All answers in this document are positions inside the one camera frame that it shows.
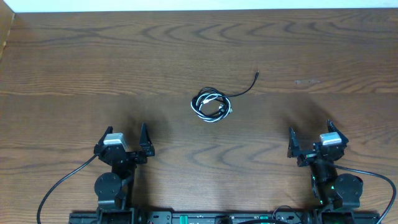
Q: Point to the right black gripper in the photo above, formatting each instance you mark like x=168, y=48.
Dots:
x=294, y=151

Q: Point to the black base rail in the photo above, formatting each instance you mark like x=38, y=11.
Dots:
x=199, y=217

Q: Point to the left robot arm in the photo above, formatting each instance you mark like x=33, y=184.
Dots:
x=113, y=188

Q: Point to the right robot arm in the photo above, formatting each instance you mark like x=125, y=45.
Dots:
x=338, y=194

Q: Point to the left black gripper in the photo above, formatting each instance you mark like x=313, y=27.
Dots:
x=128, y=155

